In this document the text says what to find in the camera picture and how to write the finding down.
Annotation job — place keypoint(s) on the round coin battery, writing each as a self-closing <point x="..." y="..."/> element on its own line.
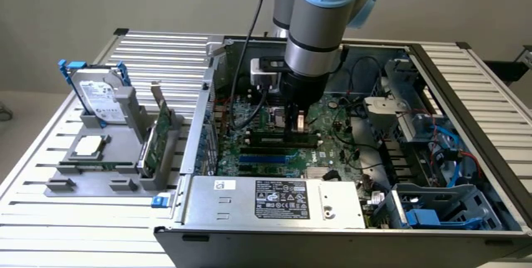
<point x="333" y="104"/>

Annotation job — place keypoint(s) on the white black wrist camera box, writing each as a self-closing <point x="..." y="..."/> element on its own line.
<point x="265" y="70"/>

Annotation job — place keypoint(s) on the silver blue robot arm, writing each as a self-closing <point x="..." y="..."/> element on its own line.
<point x="317" y="15"/>

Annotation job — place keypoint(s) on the green graphics card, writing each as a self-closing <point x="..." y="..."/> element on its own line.
<point x="161" y="137"/>

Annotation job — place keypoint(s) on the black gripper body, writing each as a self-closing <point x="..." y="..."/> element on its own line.
<point x="303" y="90"/>

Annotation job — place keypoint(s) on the green RAM stick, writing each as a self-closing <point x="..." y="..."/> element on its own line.
<point x="99" y="165"/>
<point x="270" y="140"/>

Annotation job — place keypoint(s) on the silver hard disk blue carrier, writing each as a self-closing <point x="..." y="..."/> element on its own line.
<point x="98" y="93"/>

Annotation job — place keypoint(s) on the blue expansion slot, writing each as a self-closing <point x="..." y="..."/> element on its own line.
<point x="265" y="159"/>

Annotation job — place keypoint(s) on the silver CPU chip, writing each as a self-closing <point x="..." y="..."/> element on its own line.
<point x="89" y="146"/>

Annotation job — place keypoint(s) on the silver chipset heat sink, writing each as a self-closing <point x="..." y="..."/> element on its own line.
<point x="319" y="174"/>

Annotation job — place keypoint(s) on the grey parts rack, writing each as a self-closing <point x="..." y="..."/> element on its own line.
<point x="105" y="184"/>

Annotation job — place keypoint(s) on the blue case latch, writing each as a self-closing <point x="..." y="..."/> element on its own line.
<point x="161" y="201"/>

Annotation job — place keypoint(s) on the grey drive cage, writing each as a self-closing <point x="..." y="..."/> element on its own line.
<point x="399" y="115"/>

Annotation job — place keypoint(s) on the silver power supply unit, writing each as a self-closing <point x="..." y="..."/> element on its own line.
<point x="237" y="202"/>

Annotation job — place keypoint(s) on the green motherboard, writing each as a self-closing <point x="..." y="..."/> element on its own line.
<point x="333" y="152"/>

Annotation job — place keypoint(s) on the grey disk bay blue latch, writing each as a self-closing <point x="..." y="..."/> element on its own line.
<point x="441" y="199"/>

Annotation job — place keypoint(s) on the black open PC case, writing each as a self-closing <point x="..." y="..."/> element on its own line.
<point x="291" y="249"/>

